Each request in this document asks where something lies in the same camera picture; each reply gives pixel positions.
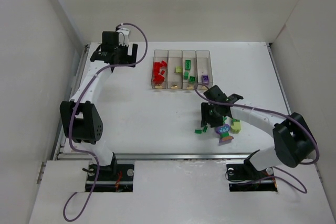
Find dark green lego cluster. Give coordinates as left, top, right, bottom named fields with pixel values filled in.
left=183, top=71, right=196, bottom=83

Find red lego brick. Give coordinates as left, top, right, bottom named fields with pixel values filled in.
left=153, top=60, right=167, bottom=85

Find green 2x4 lego brick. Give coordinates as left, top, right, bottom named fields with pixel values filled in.
left=184, top=60, right=191, bottom=70

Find light green lego brick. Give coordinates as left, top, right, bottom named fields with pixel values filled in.
left=175, top=66, right=183, bottom=73

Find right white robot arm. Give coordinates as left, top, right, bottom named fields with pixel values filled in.
left=199, top=85, right=320, bottom=181

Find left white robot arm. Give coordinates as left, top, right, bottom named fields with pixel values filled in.
left=60, top=28, right=138, bottom=176

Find clear bin for purple legos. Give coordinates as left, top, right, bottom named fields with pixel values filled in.
left=196, top=50, right=213, bottom=88

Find clear bin for red legos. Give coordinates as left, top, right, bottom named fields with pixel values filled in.
left=151, top=50, right=168, bottom=89

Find clear bin for light green legos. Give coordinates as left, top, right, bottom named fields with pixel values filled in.
left=167, top=50, right=182, bottom=89

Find purple green flower lego figure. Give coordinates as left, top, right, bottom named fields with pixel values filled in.
left=215, top=117, right=234, bottom=146

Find yellow green lego stack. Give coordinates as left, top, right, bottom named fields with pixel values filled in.
left=230, top=119, right=242, bottom=134

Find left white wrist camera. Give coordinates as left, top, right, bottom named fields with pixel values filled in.
left=115, top=26, right=130, bottom=46

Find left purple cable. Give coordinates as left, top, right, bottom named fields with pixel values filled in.
left=64, top=22, right=149, bottom=221

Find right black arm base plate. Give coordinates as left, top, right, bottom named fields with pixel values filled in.
left=225, top=163, right=278, bottom=192

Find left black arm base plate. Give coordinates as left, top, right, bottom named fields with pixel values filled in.
left=85, top=164, right=134, bottom=193

